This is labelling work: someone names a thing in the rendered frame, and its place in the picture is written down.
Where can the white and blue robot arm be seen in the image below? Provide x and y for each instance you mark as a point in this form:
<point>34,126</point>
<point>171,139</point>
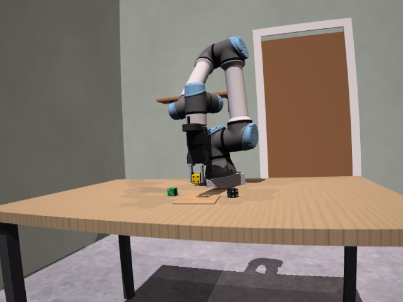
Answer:
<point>241,133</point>

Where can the black die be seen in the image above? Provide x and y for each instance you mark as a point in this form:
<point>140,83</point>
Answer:
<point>232,193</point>

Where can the yellow die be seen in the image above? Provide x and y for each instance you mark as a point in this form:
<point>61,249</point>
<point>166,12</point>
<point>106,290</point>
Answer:
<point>196,179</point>

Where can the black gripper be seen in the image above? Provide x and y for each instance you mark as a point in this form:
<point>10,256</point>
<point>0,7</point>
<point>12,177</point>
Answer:
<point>197,142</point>

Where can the green die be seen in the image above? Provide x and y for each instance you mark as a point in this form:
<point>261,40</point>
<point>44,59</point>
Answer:
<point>172,191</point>

